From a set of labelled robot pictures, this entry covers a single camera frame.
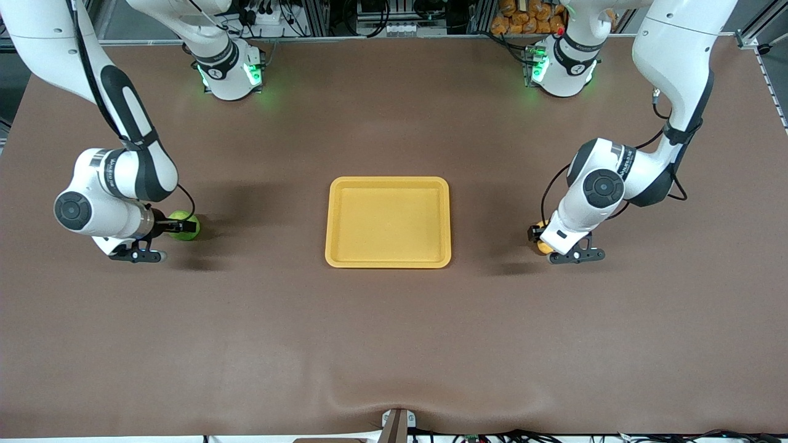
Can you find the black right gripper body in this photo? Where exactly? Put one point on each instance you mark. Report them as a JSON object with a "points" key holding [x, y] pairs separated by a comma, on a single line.
{"points": [[161, 225]]}

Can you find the green apple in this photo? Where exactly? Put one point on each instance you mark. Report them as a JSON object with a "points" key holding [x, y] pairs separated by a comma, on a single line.
{"points": [[178, 215]]}

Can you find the yellow bread piece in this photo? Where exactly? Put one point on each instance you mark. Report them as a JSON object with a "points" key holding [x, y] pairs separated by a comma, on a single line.
{"points": [[543, 248]]}

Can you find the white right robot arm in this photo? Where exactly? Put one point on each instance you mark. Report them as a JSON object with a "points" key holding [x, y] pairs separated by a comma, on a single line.
{"points": [[117, 178]]}

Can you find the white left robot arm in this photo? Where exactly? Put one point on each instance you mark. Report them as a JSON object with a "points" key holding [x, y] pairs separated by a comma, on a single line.
{"points": [[671, 43]]}

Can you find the yellow plastic tray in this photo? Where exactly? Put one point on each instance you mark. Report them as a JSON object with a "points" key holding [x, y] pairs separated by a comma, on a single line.
{"points": [[388, 221]]}

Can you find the brown table mat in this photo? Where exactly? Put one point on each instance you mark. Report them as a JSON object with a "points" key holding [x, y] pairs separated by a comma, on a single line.
{"points": [[394, 344]]}

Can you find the pile of orange food items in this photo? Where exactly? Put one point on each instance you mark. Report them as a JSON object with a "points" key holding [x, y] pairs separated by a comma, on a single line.
{"points": [[523, 18]]}

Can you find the white power strip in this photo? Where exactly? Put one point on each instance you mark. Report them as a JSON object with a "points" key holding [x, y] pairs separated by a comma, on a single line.
{"points": [[268, 21]]}

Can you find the metal table clamp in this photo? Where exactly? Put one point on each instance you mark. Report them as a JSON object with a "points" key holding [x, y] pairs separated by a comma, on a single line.
{"points": [[397, 426]]}

